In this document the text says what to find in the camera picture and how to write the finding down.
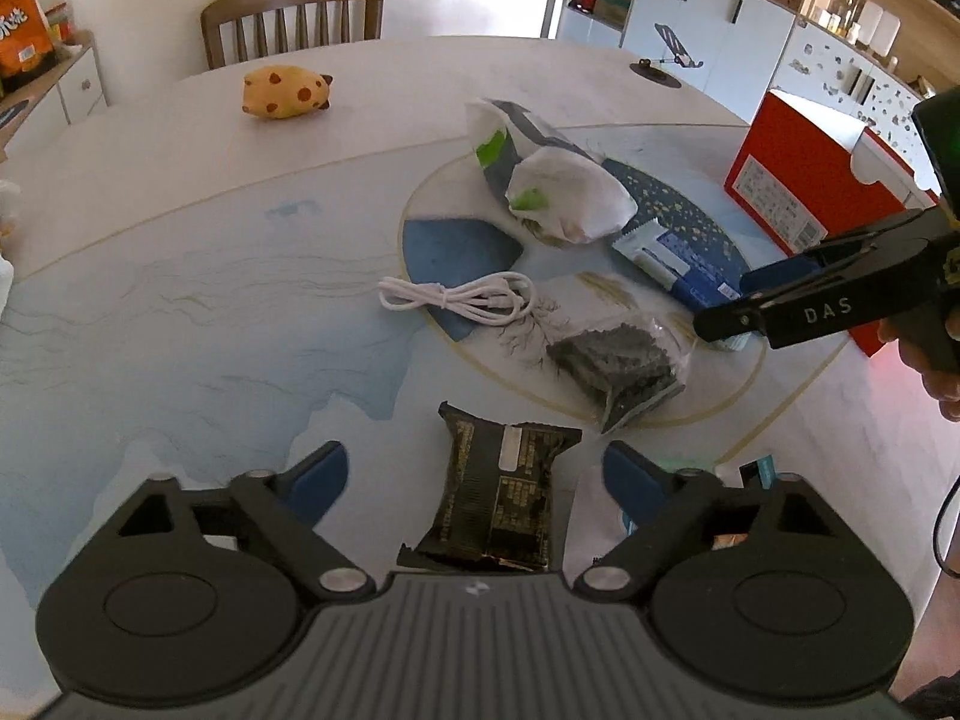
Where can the black phone stand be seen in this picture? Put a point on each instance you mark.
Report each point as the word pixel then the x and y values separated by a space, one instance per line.
pixel 671 52

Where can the wooden chair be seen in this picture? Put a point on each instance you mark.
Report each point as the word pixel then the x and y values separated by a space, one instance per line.
pixel 292 7

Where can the orange snack bag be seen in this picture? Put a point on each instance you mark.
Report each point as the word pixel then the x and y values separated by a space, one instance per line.
pixel 22 30

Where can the white bag with green print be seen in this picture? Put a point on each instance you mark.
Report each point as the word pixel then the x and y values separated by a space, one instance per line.
pixel 495 127

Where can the low white cabinet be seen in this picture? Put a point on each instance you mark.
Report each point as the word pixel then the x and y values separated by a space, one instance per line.
pixel 589 30

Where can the white bread bag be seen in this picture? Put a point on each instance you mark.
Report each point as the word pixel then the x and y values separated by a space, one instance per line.
pixel 577 187

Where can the blue and white packet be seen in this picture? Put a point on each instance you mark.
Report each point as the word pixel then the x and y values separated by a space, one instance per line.
pixel 675 255

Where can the dark clothing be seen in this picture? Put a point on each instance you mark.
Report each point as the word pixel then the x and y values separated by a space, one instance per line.
pixel 937 701

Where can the clear bag of dark pieces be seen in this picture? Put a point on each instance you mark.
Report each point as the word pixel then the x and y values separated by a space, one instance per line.
pixel 615 360

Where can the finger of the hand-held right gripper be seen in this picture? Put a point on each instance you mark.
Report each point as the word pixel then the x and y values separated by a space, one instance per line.
pixel 780 274
pixel 825 311

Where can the white side cabinet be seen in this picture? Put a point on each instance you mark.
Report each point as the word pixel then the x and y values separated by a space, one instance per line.
pixel 67 90

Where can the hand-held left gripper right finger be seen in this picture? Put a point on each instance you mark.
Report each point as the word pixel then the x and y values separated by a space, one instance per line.
pixel 628 480

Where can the red and white cardboard box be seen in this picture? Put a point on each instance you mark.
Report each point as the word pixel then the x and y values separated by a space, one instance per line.
pixel 795 165

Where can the yellow spotted plush toy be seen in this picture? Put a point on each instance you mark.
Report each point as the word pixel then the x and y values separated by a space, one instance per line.
pixel 281 94

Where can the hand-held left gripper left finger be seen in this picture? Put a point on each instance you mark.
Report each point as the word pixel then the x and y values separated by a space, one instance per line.
pixel 324 476

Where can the white tall cupboard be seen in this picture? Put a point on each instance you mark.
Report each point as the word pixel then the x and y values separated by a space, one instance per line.
pixel 705 45

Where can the white plastic packet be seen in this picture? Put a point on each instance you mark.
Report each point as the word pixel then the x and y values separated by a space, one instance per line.
pixel 592 510

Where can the white cabinet with stickers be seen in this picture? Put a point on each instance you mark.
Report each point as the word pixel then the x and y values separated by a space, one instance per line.
pixel 832 67

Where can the teal and black snack packet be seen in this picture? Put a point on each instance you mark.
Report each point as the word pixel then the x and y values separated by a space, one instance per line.
pixel 765 469

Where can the person's right hand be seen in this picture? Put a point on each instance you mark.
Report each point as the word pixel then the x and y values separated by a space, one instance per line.
pixel 946 394

